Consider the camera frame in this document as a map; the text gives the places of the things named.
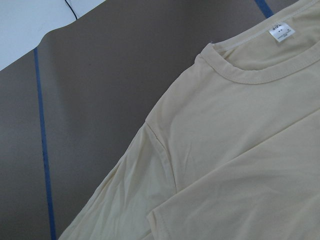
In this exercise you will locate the pale yellow long-sleeve shirt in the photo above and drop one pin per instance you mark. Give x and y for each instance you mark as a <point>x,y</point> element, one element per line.
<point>231,151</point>

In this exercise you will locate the brown gridded table mat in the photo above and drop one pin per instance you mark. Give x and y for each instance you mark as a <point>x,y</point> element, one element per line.
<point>70,109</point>

